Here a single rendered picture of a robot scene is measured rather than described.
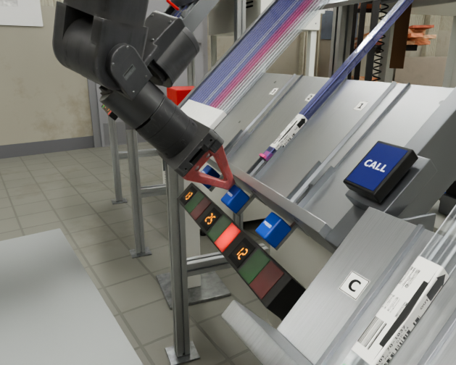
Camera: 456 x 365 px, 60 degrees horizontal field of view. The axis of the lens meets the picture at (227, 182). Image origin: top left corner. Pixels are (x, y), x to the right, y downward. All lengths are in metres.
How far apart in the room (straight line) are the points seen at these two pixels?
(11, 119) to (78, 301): 3.57
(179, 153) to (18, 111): 3.60
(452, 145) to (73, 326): 0.43
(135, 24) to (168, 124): 0.12
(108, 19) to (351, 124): 0.29
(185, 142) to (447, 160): 0.28
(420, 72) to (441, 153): 6.28
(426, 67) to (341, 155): 6.20
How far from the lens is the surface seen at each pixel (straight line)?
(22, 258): 0.66
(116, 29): 0.40
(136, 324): 1.47
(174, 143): 0.47
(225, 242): 0.51
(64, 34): 0.43
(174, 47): 0.48
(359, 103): 0.52
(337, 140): 0.49
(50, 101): 4.07
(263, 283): 0.43
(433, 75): 6.59
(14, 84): 4.02
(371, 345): 0.22
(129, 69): 0.41
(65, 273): 0.59
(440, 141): 0.41
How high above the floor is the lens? 0.88
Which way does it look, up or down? 18 degrees down
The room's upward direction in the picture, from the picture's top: straight up
